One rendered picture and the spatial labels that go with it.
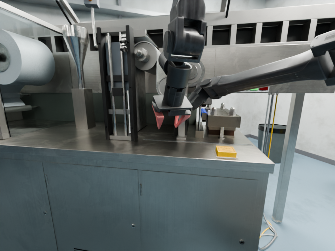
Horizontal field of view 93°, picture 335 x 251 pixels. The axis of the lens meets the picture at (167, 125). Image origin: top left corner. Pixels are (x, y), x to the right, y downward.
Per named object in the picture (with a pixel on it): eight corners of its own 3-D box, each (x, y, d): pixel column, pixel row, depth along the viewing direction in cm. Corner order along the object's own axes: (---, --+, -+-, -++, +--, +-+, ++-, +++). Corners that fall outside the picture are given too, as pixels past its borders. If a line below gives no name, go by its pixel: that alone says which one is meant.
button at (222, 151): (217, 157, 63) (218, 151, 62) (215, 151, 69) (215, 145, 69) (236, 158, 62) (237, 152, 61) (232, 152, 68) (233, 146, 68)
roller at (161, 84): (156, 98, 89) (156, 75, 86) (165, 96, 113) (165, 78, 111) (178, 98, 87) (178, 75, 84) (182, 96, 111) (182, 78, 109)
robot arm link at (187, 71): (174, 64, 35) (197, 65, 37) (165, 53, 40) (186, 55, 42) (168, 92, 39) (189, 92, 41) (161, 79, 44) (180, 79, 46)
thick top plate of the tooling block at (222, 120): (207, 126, 84) (208, 115, 83) (204, 115, 122) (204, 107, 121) (240, 128, 81) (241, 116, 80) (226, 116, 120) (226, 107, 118)
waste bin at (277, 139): (292, 162, 263) (298, 128, 251) (271, 166, 249) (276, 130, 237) (267, 152, 306) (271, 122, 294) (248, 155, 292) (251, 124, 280)
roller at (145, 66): (132, 70, 89) (131, 43, 86) (145, 74, 113) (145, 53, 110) (156, 69, 87) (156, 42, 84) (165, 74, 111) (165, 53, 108)
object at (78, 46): (70, 129, 107) (57, 36, 95) (83, 125, 121) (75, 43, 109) (88, 130, 105) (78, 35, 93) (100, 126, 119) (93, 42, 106)
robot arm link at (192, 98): (225, 92, 65) (212, 77, 62) (208, 114, 64) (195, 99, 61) (207, 94, 76) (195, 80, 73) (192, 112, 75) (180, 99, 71)
